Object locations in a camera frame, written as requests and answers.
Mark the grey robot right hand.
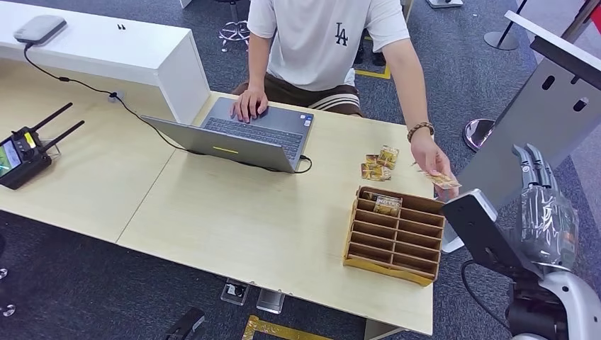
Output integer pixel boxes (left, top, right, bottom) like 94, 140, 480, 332
510, 142, 580, 274

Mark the person's right hand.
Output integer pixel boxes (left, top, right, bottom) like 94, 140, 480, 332
230, 86, 269, 125

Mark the person's left hand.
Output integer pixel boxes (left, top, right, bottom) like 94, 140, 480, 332
410, 133, 460, 200

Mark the gold hotel print card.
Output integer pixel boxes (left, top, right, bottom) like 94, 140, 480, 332
373, 195, 403, 217

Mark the dark gold card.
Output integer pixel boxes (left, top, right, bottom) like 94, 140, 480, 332
361, 191, 400, 202

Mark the person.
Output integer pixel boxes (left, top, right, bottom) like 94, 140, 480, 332
229, 0, 460, 200

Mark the wooden slotted card organizer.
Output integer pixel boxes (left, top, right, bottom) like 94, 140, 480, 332
342, 186, 446, 287

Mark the grey laptop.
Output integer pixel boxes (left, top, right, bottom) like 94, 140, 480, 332
140, 97, 315, 174

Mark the chrome stanchion base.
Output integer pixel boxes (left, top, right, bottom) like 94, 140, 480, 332
462, 118, 496, 152

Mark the chrome chair base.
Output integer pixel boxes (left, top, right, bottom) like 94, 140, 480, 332
218, 0, 251, 52

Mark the short yellow floor tape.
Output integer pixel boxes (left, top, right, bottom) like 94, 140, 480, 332
355, 65, 391, 81

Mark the grey stanchion with pole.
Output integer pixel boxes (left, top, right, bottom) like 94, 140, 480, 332
483, 0, 528, 52

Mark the white counter shelf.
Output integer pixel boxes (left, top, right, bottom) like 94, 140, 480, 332
0, 0, 211, 125

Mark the pale desk leg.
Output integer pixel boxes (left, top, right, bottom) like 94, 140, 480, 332
364, 318, 405, 340

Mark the clear acrylic block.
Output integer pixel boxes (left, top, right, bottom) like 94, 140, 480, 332
256, 288, 286, 315
220, 279, 251, 307

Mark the clear acrylic stand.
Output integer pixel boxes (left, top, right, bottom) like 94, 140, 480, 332
40, 140, 62, 162

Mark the grey flat device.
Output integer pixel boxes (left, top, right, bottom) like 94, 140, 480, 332
13, 15, 68, 47

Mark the black angular object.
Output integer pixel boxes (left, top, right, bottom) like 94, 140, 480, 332
164, 307, 206, 340

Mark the yellow floor tape corner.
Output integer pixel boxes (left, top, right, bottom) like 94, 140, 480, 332
242, 315, 330, 340

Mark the black remote controller with antennas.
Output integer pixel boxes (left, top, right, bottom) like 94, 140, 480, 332
0, 102, 86, 191

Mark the beaded wrist bracelet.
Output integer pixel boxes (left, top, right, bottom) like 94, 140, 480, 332
407, 122, 435, 144

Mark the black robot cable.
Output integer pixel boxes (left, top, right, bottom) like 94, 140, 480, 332
460, 260, 512, 330

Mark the long black power cable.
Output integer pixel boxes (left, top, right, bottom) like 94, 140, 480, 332
22, 42, 313, 175

